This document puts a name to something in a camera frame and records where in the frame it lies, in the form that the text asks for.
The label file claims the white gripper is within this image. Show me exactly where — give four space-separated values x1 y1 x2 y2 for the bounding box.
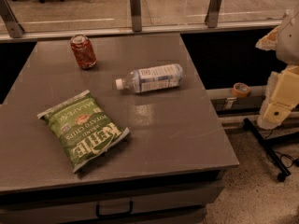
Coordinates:
255 26 299 130

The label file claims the red coke can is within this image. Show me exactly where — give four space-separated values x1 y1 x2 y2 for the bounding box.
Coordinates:
70 35 96 69

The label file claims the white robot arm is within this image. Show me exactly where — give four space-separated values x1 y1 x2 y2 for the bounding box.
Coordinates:
255 4 299 130

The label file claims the green jalapeno chip bag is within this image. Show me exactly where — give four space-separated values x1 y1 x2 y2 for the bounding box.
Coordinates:
37 90 130 174

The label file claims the orange tape roll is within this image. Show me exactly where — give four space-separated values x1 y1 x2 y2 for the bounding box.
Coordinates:
232 82 250 98

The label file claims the grey low shelf ledge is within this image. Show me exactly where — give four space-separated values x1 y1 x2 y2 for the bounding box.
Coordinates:
206 86 265 112

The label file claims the black stand leg with wheel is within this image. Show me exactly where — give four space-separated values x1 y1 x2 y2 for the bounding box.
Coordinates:
243 119 299 182

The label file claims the clear plastic water bottle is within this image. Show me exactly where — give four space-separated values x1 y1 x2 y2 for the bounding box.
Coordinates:
115 63 183 93

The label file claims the grey cabinet drawer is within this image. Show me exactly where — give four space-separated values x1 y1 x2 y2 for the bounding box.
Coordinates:
0 180 224 224

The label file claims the right metal glass bracket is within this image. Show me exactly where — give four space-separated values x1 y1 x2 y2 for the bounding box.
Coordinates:
205 0 222 28

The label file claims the metal glass bracket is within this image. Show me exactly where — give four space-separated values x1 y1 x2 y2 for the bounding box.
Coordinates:
205 0 222 28
0 0 24 38
130 0 142 32

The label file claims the black cable on floor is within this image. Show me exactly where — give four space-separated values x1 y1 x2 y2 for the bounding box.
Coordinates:
264 128 299 170

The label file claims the middle metal glass bracket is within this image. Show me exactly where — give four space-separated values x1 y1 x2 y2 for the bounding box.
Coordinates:
130 0 142 32

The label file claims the black drawer handle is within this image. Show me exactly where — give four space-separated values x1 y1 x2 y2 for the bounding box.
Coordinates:
95 201 134 219

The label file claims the left metal glass bracket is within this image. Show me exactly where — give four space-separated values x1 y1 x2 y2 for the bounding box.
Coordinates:
0 0 24 38

